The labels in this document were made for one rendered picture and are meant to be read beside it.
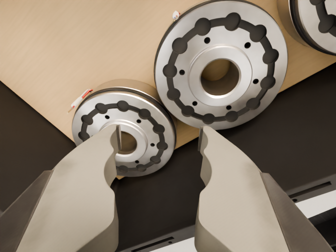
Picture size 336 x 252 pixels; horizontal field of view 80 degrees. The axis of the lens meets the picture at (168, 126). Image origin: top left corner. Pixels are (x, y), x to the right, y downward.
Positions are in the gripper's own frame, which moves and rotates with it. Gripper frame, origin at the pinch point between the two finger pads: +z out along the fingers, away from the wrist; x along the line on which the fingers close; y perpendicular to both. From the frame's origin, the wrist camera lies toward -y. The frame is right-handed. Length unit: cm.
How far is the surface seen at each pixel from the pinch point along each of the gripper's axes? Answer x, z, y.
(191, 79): 2.3, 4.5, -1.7
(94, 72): -6.5, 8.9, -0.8
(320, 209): 38, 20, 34
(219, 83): 5.2, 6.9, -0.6
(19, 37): -12.8, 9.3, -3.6
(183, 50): 1.6, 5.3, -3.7
